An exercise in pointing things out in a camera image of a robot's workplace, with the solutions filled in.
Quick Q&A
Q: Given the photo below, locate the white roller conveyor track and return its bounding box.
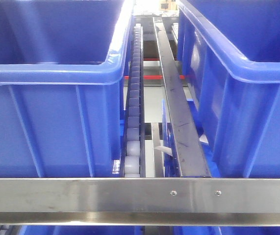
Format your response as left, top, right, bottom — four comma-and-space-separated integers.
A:
121, 23, 146, 178

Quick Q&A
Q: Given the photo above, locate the blue neighbour bin left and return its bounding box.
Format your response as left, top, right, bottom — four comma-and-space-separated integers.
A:
0, 0, 133, 178

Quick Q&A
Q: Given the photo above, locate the large blue target bin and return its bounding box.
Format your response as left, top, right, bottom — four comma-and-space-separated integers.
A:
178, 0, 280, 178

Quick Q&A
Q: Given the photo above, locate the steel divider rail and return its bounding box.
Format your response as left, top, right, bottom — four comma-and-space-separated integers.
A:
153, 17, 211, 177

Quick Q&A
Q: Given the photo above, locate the steel shelf front rail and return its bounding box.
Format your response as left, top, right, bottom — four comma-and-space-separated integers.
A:
0, 178, 280, 226

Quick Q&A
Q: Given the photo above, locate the blue lower bin below rail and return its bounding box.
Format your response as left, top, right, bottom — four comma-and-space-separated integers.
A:
19, 225, 143, 235

